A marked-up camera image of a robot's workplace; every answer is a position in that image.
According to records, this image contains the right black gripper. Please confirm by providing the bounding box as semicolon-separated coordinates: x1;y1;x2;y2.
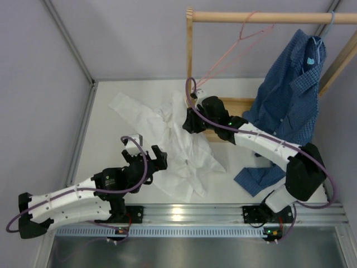
182;105;218;135

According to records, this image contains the white shirt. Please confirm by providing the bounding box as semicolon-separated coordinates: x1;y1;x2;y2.
108;92;225;202

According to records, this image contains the pink wire hanger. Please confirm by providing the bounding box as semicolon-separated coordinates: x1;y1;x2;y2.
196;11;275;88

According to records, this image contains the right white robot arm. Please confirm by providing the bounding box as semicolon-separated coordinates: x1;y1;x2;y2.
182;93;326;222

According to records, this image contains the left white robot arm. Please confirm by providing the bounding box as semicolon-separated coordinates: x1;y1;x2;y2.
18;145;168;239

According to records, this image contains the blue checked shirt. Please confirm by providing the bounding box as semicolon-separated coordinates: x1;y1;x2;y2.
233;28;327;198

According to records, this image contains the wooden clothes rack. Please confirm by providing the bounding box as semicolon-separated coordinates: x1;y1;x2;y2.
182;7;357;145

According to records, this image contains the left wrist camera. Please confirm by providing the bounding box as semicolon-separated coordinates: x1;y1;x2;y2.
122;134;143;151

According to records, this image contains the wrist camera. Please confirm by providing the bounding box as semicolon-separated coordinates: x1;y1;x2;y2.
190;89;208;103
122;134;143;151

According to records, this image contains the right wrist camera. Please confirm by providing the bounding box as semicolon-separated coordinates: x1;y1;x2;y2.
190;89;208;103

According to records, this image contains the aluminium mounting rail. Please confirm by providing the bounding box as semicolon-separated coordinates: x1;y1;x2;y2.
139;204;349;226

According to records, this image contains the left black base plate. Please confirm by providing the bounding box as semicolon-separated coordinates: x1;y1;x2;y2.
94;205;144;224

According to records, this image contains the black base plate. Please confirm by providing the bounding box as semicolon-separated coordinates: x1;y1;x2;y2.
94;205;144;224
242;205;293;224

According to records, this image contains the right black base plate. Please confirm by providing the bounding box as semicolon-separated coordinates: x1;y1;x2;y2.
242;205;293;224

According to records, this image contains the slotted grey cable duct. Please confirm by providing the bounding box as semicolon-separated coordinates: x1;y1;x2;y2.
56;225;279;238

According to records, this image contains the aluminium corner post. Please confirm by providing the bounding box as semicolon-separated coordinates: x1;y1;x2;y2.
41;0;95;85

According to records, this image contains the blue wire hanger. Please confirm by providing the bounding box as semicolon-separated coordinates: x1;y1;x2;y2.
302;11;335;73

